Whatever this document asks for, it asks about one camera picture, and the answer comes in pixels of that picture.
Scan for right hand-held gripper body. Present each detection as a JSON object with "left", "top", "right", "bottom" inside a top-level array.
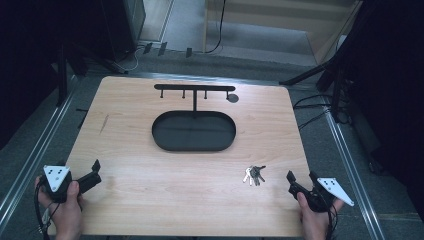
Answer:
[{"left": 288, "top": 177, "right": 355, "bottom": 214}]

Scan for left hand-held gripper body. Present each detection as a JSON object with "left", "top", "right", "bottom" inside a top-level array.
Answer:
[{"left": 39, "top": 162, "right": 82, "bottom": 204}]

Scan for bunch of silver keys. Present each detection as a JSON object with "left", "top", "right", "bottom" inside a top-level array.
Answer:
[{"left": 242, "top": 164, "right": 268, "bottom": 187}]

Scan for black key rack with tray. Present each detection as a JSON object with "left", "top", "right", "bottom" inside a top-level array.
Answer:
[{"left": 151, "top": 83, "right": 238, "bottom": 153}]

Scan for person's right hand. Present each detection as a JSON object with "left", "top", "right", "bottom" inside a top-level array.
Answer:
[{"left": 296, "top": 191, "right": 345, "bottom": 240}]

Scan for person's left hand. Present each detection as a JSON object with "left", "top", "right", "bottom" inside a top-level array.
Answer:
[{"left": 34, "top": 176, "right": 85, "bottom": 240}]

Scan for black metal stand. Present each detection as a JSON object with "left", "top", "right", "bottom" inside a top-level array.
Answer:
[{"left": 279, "top": 54, "right": 354, "bottom": 124}]

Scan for dark cabinet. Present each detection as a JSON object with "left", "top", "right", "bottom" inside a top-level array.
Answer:
[{"left": 99, "top": 0, "right": 147, "bottom": 62}]

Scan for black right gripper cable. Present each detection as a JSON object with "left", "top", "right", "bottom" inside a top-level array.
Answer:
[{"left": 324, "top": 203, "right": 340, "bottom": 240}]

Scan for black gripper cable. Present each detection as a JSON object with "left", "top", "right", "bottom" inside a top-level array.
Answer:
[
  {"left": 324, "top": 203, "right": 340, "bottom": 240},
  {"left": 32, "top": 181, "right": 62, "bottom": 240}
]

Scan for metal floor rail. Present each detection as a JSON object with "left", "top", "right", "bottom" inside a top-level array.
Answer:
[
  {"left": 323, "top": 108, "right": 388, "bottom": 240},
  {"left": 0, "top": 77, "right": 79, "bottom": 233}
]

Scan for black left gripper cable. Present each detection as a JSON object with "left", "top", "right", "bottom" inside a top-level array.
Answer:
[{"left": 32, "top": 181, "right": 62, "bottom": 240}]

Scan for black floor cables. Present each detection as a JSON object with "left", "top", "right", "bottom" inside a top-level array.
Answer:
[{"left": 292, "top": 93, "right": 334, "bottom": 132}]

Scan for white floor cable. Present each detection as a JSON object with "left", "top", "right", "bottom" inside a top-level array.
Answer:
[{"left": 121, "top": 45, "right": 140, "bottom": 73}]

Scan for black hanging cable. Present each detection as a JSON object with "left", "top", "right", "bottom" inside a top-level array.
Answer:
[{"left": 204, "top": 0, "right": 228, "bottom": 55}]

